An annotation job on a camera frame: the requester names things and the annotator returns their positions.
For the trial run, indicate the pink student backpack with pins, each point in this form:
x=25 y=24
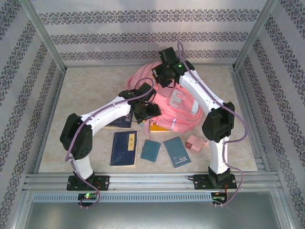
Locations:
x=166 y=107

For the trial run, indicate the dark blue book with barcode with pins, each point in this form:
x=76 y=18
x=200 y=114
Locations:
x=119 y=123

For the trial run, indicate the small teal notebook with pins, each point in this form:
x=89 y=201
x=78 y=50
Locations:
x=150 y=150

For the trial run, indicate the dark blue book yellow label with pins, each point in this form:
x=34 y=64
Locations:
x=122 y=152

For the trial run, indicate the teal notebook with barcode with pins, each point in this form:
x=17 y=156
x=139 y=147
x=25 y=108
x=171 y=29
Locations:
x=176 y=151

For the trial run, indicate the small pink box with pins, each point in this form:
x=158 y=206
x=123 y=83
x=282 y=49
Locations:
x=194 y=144

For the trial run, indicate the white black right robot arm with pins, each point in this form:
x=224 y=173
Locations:
x=202 y=93

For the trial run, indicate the green LED controller board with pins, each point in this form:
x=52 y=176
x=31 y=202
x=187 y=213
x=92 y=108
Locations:
x=219 y=198
x=87 y=196

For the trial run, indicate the grey metal shelf panel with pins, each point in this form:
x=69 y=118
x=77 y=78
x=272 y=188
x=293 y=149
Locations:
x=152 y=214

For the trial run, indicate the aluminium floor side rail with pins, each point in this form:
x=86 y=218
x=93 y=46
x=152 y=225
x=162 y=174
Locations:
x=241 y=93
x=52 y=119

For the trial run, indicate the thin aluminium floor rail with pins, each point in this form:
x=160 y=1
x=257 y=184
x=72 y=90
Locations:
x=83 y=65

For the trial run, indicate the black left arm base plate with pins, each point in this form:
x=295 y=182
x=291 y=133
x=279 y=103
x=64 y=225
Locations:
x=104 y=182

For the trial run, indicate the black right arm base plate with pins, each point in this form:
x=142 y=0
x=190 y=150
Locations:
x=201 y=182

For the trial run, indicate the aluminium frame post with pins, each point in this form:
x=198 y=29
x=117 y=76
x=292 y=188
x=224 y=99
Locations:
x=253 y=35
x=45 y=38

